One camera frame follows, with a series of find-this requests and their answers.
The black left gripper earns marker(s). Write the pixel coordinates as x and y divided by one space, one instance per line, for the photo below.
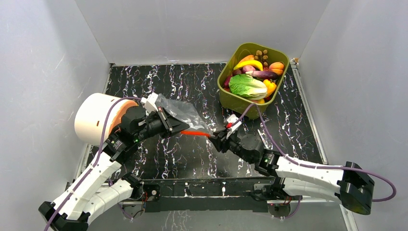
170 124

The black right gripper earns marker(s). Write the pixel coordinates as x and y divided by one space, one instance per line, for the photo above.
222 142

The clear zip top bag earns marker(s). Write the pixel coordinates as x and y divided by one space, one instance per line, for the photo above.
186 113

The green lettuce toy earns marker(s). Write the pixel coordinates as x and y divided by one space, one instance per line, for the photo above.
247 87

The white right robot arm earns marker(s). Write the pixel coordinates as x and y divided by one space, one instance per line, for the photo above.
347 185

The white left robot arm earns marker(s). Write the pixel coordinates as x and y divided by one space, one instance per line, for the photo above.
118 136

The olive green plastic bin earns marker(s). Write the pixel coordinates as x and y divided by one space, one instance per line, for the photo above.
239 104

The black white pen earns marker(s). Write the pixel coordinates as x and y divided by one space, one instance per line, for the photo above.
265 143

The dark red beet toy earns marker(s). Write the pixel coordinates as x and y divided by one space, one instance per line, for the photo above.
226 82

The yellow bell pepper toy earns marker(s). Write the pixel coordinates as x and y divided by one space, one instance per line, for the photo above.
271 87

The pink sweet potato toy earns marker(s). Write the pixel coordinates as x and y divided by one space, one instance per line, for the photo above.
248 68

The white orange cylinder roll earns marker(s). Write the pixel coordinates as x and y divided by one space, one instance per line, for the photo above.
94 112

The yellow banana toy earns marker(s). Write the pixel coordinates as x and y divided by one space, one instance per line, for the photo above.
254 63

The orange carrot toy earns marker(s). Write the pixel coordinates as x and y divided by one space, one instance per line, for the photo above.
247 58

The orange pumpkin toy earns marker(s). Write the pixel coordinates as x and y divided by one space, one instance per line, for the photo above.
277 67

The brown nuts cluster toy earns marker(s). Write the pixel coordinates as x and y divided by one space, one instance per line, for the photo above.
262 57

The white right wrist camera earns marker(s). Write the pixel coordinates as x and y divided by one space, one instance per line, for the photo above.
232 123

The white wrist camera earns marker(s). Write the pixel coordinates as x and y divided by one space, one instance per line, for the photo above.
232 123
149 103

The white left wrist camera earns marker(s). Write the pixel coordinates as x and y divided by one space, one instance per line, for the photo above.
149 103

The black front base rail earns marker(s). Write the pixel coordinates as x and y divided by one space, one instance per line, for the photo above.
215 194

